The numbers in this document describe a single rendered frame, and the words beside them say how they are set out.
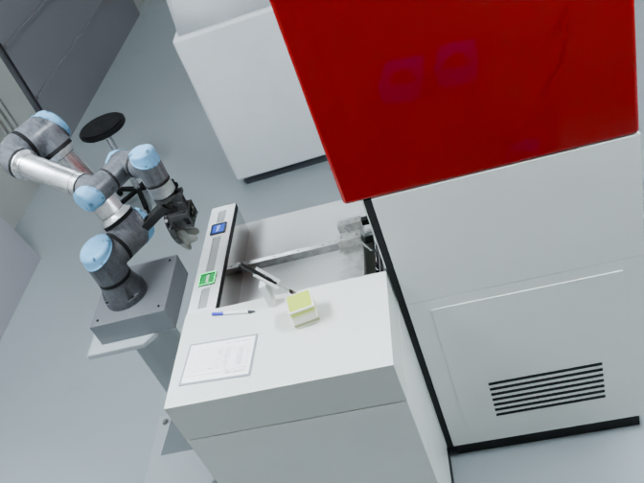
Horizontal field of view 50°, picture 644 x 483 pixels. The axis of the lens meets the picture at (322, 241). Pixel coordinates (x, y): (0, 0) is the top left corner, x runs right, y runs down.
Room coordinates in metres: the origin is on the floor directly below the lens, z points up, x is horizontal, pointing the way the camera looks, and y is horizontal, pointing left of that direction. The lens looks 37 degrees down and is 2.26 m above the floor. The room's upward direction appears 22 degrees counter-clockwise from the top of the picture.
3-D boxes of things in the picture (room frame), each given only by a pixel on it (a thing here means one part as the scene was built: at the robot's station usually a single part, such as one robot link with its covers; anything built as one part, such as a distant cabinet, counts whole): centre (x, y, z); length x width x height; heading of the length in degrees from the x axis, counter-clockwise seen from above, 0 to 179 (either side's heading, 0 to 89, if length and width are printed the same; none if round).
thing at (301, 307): (1.45, 0.12, 1.00); 0.07 x 0.07 x 0.07; 87
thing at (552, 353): (1.80, -0.58, 0.41); 0.82 x 0.70 x 0.82; 165
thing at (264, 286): (1.55, 0.19, 1.03); 0.06 x 0.04 x 0.13; 75
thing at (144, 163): (1.79, 0.37, 1.40); 0.09 x 0.08 x 0.11; 42
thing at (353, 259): (1.72, -0.07, 0.87); 0.36 x 0.08 x 0.03; 165
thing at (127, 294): (1.96, 0.69, 0.96); 0.15 x 0.15 x 0.10
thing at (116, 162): (1.85, 0.45, 1.40); 0.11 x 0.11 x 0.08; 42
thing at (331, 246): (1.89, 0.04, 0.84); 0.50 x 0.02 x 0.03; 75
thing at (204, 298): (1.92, 0.35, 0.89); 0.55 x 0.09 x 0.14; 165
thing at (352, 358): (1.41, 0.21, 0.89); 0.62 x 0.35 x 0.14; 75
